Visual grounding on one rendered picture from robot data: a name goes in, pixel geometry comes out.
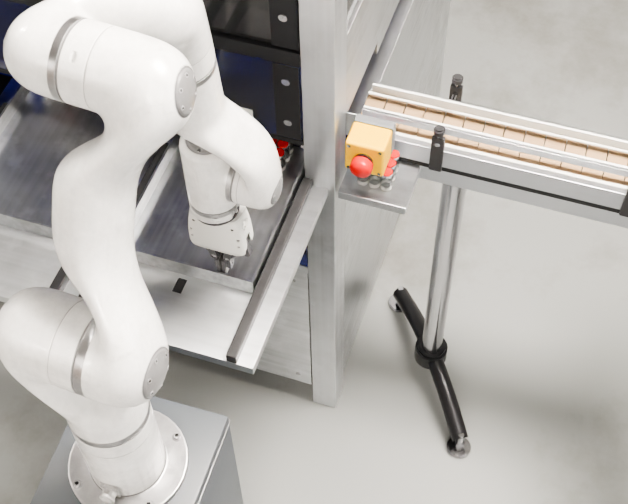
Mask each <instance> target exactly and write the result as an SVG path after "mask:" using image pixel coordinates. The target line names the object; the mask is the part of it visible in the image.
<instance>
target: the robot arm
mask: <svg viewBox="0 0 628 504"><path fill-rule="evenodd" d="M3 56H4V60H5V64H6V66H7V69H8V71H9V72H10V74H11V75H12V76H13V78H14V79H15V80H16V81H17V82H18V83H19V84H20V85H22V86H23V87H25V88H26V89H28V90H30V91H32V92H34V93H36V94H39V95H42V96H44V97H47V98H50V99H53V100H57V101H60V102H63V103H67V104H70V105H73V106H77V107H80V108H83V109H86V110H90V111H93V112H96V113H97V114H99V115H100V116H101V118H102V119H103V122H104V132H103V133H102V134H101V135H100V136H98V137H96V138H94V139H92V140H90V141H88V142H86V143H84V144H82V145H80V146H78V147H77V148H75V149H74V150H72V151H71V152H70V153H69V154H68V155H67V156H66V157H64V159H63V160H62V161H61V163H60V164H59V166H58V167H57V170H56V172H55V176H54V181H53V189H52V234H53V241H54V246H55V250H56V254H57V257H58V259H59V262H60V264H61V266H62V268H63V270H64V271H65V273H66V275H67V276H68V278H69V279H70V281H71V282H72V283H73V285H74V286H75V287H76V289H77V290H78V291H79V293H80V294H81V296H82V298H81V297H78V296H75V295H73V294H70V293H67V292H63V291H60V290H56V289H52V288H46V287H31V288H26V289H23V290H21V291H19V292H17V293H16V294H14V295H13V296H12V297H11V298H9V300H8V301H7V302H6V303H5V304H4V305H3V306H2V308H1V310H0V360H1V361H2V363H3V365H4V366H5V368H6V369H7V370H8V372H9V373H10V374H11V375H12V376H13V377H14V378H15V379H16V380H17V381H18V382H19V383H20V384H21V385H22V386H24V387H25V388H26V389H27V390H28V391H30V392H31V393H32V394H33V395H35V396H36V397H37V398H38V399H40V400H41V401H42V402H44V403H45V404H47V405H48V406H49V407H51V408H52V409H53V410H55V411H56V412H58V413H59V414H60V415H62V416H63V417H64V418H66V420H67V422H68V425H69V427H70V429H71V431H72V433H73V436H74V438H75V440H76V441H75V443H74V444H73V447H72V449H71V452H70V455H69V461H68V476H69V481H70V484H71V487H72V489H73V491H74V494H75V495H76V497H77V498H78V499H79V501H80V502H81V503H82V504H167V503H168V502H169V501H170V500H171V499H172V498H173V497H174V496H175V495H176V493H177V492H178V491H179V489H180V488H181V486H182V484H183V482H184V480H185V477H186V473H187V470H188V462H189V457H188V448H187V445H186V441H185V438H184V436H183V434H182V432H181V430H180V429H179V428H178V427H177V425H176V424H175V423H174V422H173V421H172V420H171V419H169V418H168V417H167V416H165V415H163V414H162V413H160V412H158V411H155V410H153V409H152V405H151V402H150V399H151V398H152V397H153V396H154V395H155V394H156V393H157V392H158V390H159V389H161V387H162V386H163V382H164V379H165V376H166V373H167V370H168V368H169V365H168V363H169V347H168V341H167V337H166V333H165V330H164V327H163V324H162V322H161V319H160V317H159V314H158V312H157V309H156V307H155V305H154V302H153V300H152V298H151V295H150V293H149V291H148V289H147V287H146V284H145V282H144V280H143V278H142V275H141V272H140V269H139V266H138V262H137V257H136V251H135V243H134V224H135V210H136V197H137V187H138V181H139V177H140V174H141V171H142V168H143V166H144V164H145V163H146V161H147V160H148V159H149V157H150V156H151V155H152V154H153V153H154V152H155V151H157V150H158V149H159V148H160V147H161V146H162V145H163V144H165V143H166V142H167V141H168V140H169V139H171V138H172V137H173V136H174V135H175V134H176V133H177V134H178V135H180V136H181V137H180V140H179V149H180V155H181V160H182V166H183V171H184V177H185V183H186V188H187V194H188V199H189V205H190V208H189V217H188V229H189V236H190V239H191V241H192V242H193V243H194V244H195V245H198V246H200V247H204V248H205V249H207V250H208V251H209V253H210V256H211V257H212V258H214V261H215V265H217V271H219V272H223V273H226V274H227V273H228V270H229V268H230V269H232V267H233V265H234V258H235V257H238V256H245V257H250V256H251V254H252V251H253V249H252V247H251V245H250V243H249V241H248V240H252V239H253V236H254V234H253V228H252V223H251V219H250V216H249V213H248V211H247V208H246V207H249V208H254V209H268V208H270V207H272V206H273V205H274V204H275V203H276V202H277V201H278V199H279V197H280V195H281V191H282V186H283V178H282V169H281V163H280V159H279V155H278V151H277V149H276V146H275V144H274V141H273V139H272V138H271V136H270V135H269V133H268V132H267V131H266V129H265V128H264V127H263V126H262V125H261V124H260V123H259V122H258V121H257V120H256V119H255V118H253V117H252V116H251V115H250V114H249V113H247V112H246V111H245V110H243V109H242V108H241V107H239V106H238V105H236V104H235V103H233V102H232V101H230V100H229V99H228V98H226V97H225V96H224V94H223V89H222V84H221V79H220V74H219V69H218V64H217V59H216V55H215V50H214V45H213V41H212V36H211V32H210V27H209V23H208V18H207V14H206V10H205V6H204V3H203V1H202V0H44V1H42V2H40V3H38V4H36V5H34V6H32V7H30V8H28V9H27V10H26V11H24V12H23V13H21V14H20V15H19V16H18V17H17V18H16V19H15V20H14V21H13V22H12V24H11V25H10V27H9V28H8V30H7V33H6V35H5V38H4V40H3Z"/></svg>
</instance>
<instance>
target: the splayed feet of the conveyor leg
mask: <svg viewBox="0 0 628 504"><path fill-rule="evenodd" d="M389 307H390V309H391V310H393V311H394V312H397V313H404V315H405V317H406V318H407V320H408V322H409V324H410V325H411V327H412V329H413V332H414V334H415V336H416V338H417V341H416V344H415V352H414V357H415V360H416V362H417V363H418V364H419V365H420V366H421V367H423V368H426V369H429V370H430V372H431V375H432V378H433V381H434V384H435V387H436V390H437V393H438V396H439V399H440V402H441V406H442V409H443V412H444V416H445V419H446V422H447V426H448V429H449V432H450V436H451V438H450V439H449V440H448V442H447V446H446V448H447V452H448V453H449V455H450V456H452V457H453V458H455V459H463V458H465V457H467V456H468V455H469V453H470V451H471V444H470V442H469V441H468V440H467V439H466V437H468V433H467V430H466V427H465V424H464V420H463V417H462V414H461V410H460V407H459V404H458V401H457V397H456V394H455V391H454V388H453V385H452V382H451V379H450V376H449V373H448V371H447V368H446V365H445V363H444V362H445V360H446V355H447V349H448V346H447V342H446V341H445V339H444V338H443V342H442V348H441V350H440V351H439V352H438V353H436V354H428V353H426V352H425V351H424V350H423V349H422V337H423V329H424V321H425V318H424V316H423V315H422V313H421V311H420V309H419V308H418V306H417V305H416V303H415V301H414V300H413V298H412V297H411V295H410V293H409V292H408V290H407V289H406V288H404V287H399V288H397V289H396V290H395V291H394V294H393V295H392V296H391V297H390V299H389Z"/></svg>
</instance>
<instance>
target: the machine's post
mask: <svg viewBox="0 0 628 504"><path fill-rule="evenodd" d="M298 4H299V31H300V57H301V84H302V111H303V138H304V165H305V177H306V178H310V179H312V181H313V186H317V187H321V188H325V189H328V196H327V198H326V201H325V203H324V206H323V208H322V210H321V213H320V215H319V218H318V220H317V222H316V225H315V227H314V230H313V232H312V235H311V237H310V239H309V242H308V244H307V246H308V273H309V300H310V327H311V354H312V381H313V402H316V403H320V404H323V405H327V406H330V407H333V408H335V407H336V405H337V402H338V400H339V397H340V394H341V391H342V388H343V337H344V247H345V200H344V199H340V198H338V191H339V188H340V186H341V183H342V181H343V178H344V176H345V142H346V68H347V0H298Z"/></svg>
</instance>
